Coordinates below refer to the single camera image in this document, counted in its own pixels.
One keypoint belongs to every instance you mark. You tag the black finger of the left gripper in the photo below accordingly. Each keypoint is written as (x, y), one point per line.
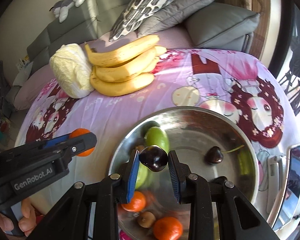
(56, 141)
(71, 143)

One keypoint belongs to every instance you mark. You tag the large green mango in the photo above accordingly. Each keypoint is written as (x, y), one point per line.
(158, 137)

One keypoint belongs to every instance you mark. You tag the small green mango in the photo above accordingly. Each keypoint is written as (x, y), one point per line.
(145, 178)

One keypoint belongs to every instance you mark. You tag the cartoon print bed sheet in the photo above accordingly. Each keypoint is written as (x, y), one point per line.
(230, 83)

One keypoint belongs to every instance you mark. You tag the brown kiwi fruit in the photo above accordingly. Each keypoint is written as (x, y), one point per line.
(146, 219)

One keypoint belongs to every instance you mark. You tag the yellow banana middle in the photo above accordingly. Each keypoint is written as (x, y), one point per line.
(144, 63)

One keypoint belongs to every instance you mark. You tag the grey white plush toy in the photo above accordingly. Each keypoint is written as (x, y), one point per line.
(61, 8)

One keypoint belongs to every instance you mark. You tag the grey pillow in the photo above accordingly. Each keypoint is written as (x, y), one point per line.
(171, 15)

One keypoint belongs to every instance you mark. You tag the napa cabbage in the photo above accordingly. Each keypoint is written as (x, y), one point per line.
(72, 70)

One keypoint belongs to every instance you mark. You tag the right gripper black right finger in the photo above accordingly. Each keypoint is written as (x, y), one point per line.
(218, 200)

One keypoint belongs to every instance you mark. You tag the smartphone on stand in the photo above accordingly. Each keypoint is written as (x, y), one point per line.
(283, 187)

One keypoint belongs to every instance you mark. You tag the yellow banana top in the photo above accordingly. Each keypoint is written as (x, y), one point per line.
(122, 54)

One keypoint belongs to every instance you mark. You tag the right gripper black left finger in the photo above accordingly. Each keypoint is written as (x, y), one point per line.
(90, 211)

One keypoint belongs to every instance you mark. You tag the dark cherry with stem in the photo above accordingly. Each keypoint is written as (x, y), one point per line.
(215, 156)

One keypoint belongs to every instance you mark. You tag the silver metal plate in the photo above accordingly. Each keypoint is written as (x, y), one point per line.
(191, 133)

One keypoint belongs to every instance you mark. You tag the person's left hand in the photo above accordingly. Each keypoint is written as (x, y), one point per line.
(26, 224)

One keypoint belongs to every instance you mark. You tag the orange mandarin with stem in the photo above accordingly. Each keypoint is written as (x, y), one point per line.
(137, 203)

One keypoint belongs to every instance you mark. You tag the grey sofa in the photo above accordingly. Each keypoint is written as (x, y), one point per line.
(216, 26)

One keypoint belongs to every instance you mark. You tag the black white patterned pillow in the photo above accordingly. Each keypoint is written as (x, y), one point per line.
(133, 16)

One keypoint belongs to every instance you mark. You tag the yellow banana bottom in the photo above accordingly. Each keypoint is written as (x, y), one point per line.
(121, 88)

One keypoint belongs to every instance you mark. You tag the orange mandarin front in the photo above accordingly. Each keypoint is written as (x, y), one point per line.
(167, 228)

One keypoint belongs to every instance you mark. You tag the yellow banana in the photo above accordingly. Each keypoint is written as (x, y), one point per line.
(122, 54)
(121, 88)
(144, 63)

